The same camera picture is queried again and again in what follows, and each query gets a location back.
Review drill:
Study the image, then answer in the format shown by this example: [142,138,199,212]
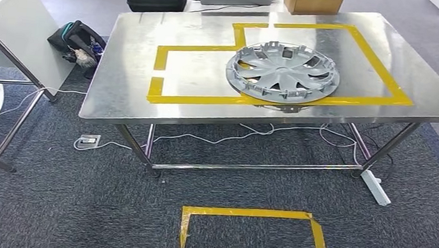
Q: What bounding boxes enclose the yellow tape on workbench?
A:
[146,11,419,123]

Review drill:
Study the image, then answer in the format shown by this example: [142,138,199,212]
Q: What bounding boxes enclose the stainless steel workbench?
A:
[74,0,439,198]

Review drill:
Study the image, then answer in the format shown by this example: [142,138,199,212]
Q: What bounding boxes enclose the grey wheel hubcap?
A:
[223,38,343,108]

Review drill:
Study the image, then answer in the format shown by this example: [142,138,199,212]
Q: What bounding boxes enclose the yellow floor tape square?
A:
[178,203,336,248]

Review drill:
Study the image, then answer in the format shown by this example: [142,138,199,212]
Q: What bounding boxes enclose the silver floor socket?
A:
[78,133,101,149]

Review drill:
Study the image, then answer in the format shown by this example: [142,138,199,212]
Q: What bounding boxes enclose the brown cardboard box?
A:
[282,0,345,19]

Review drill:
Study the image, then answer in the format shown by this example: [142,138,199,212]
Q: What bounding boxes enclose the black backpack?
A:
[45,18,108,80]

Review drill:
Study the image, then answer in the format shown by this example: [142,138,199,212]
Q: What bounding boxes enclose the white power strip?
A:
[359,169,394,207]

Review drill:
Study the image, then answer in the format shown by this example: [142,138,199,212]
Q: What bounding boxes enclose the white table steel legs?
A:
[0,0,80,177]

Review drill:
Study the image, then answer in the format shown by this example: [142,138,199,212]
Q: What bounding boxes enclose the black floor cable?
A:
[333,121,397,180]

